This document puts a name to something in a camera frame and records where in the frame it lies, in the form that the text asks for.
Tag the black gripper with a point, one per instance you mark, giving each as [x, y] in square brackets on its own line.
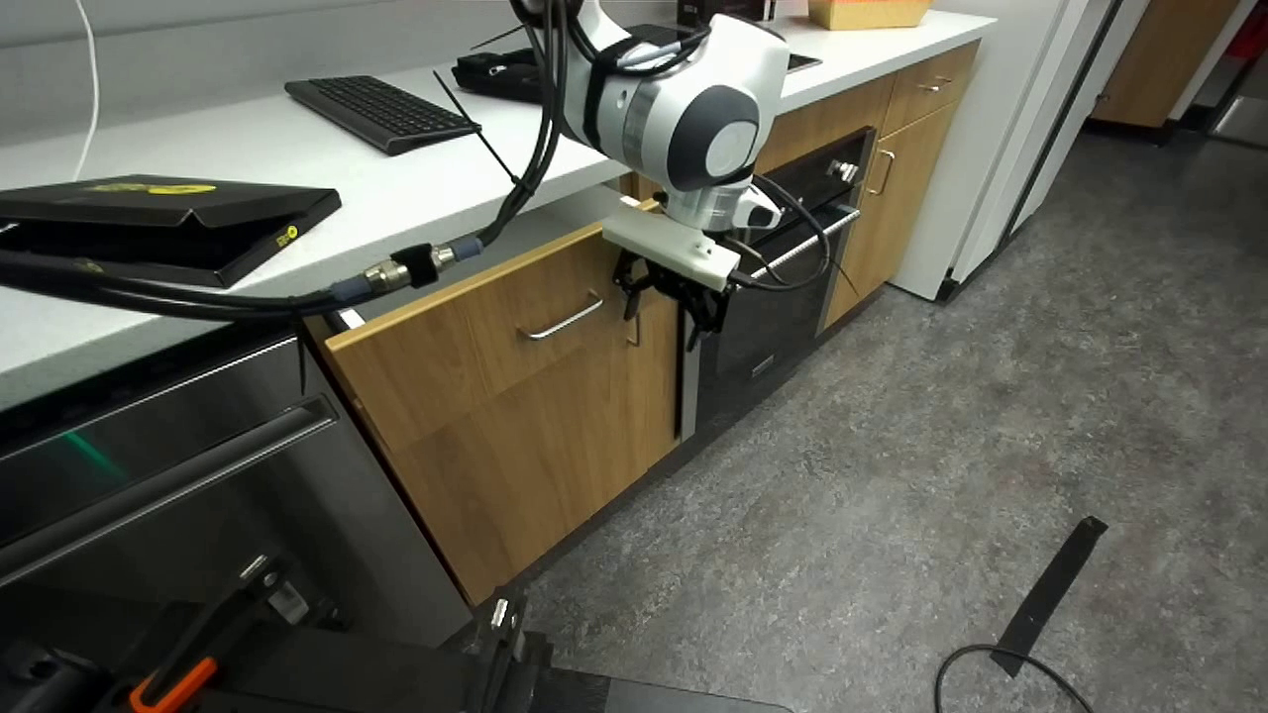
[676, 284]

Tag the white drawer with wood front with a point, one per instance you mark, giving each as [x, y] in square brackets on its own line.
[499, 331]

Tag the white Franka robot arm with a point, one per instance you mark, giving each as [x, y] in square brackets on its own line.
[676, 103]

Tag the black built-in oven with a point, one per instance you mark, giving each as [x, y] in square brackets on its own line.
[777, 303]

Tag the wooden lower cabinet door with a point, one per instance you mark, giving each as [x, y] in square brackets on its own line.
[528, 462]

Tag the wooden cabinet with drawers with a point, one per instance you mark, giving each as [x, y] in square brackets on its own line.
[898, 142]

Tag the black computer keyboard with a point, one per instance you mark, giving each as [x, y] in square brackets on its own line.
[378, 112]

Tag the white refrigerator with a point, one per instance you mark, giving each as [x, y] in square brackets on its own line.
[1002, 121]

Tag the flat black bar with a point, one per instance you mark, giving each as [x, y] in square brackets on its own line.
[1051, 595]

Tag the black box with yellow label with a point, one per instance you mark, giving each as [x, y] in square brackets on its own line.
[160, 218]

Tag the brown wooden door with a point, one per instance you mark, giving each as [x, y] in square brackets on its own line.
[1171, 53]

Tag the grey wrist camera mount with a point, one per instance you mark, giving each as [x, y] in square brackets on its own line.
[668, 243]

